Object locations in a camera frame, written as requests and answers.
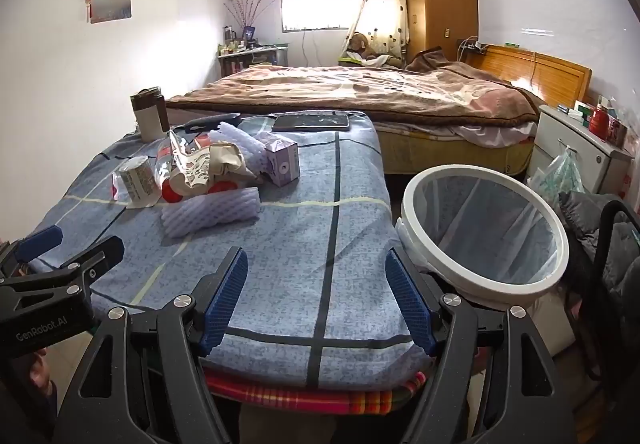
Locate brown and white mug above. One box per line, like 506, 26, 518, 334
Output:
131, 87, 171, 142

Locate lilac foam net sleeve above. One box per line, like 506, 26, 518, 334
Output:
209, 121, 266, 175
161, 186, 262, 239

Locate green patterned plastic bag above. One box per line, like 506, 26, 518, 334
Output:
527, 147, 586, 210

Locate red plaid cloth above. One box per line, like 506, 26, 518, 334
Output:
202, 366, 428, 417

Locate purple drink carton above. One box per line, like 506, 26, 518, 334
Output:
257, 133, 301, 186

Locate red can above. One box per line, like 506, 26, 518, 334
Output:
589, 105, 611, 141

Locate translucent bin liner bag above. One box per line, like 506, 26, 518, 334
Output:
415, 173, 558, 285

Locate white round waste bin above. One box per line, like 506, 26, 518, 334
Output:
395, 164, 576, 360

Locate group of small boxes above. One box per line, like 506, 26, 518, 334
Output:
557, 94, 613, 126

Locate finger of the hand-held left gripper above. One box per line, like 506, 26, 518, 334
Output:
27, 237, 126, 296
0, 225, 64, 275

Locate wooden headboard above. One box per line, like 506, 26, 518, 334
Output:
480, 44, 593, 108

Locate pink bed sheet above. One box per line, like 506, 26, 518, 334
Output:
462, 121, 538, 147

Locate window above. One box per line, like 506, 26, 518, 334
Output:
281, 0, 362, 32

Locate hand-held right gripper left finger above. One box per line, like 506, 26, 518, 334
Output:
52, 247, 249, 444

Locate brown tablet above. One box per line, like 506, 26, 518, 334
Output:
271, 113, 350, 132

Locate bed with brown blanket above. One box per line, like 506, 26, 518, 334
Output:
165, 48, 548, 127

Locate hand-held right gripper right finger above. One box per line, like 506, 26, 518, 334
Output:
385, 248, 591, 444

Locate white red printed bags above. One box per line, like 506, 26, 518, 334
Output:
620, 131, 640, 205

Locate white nightstand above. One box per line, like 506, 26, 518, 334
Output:
527, 104, 633, 197

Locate brown teddy bear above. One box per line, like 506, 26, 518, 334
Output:
347, 33, 382, 60

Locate person's left hand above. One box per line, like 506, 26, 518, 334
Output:
27, 348, 57, 407

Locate crushed patterned paper cup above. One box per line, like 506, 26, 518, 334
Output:
172, 141, 263, 197

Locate small desk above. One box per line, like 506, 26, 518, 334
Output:
218, 43, 291, 75

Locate clear bottle with red cap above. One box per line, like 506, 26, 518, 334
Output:
156, 130, 187, 204

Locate yellow bed base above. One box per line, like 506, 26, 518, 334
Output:
375, 121, 536, 176

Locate cluster of desk bottles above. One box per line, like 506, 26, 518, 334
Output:
219, 24, 261, 56

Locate dark grey jacket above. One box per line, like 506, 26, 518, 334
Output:
557, 191, 640, 315

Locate black chair frame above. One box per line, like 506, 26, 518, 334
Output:
570, 198, 640, 380

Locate decorative dry branches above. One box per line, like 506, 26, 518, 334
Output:
223, 0, 275, 32

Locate dark glasses case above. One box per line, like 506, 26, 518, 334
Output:
172, 113, 242, 134

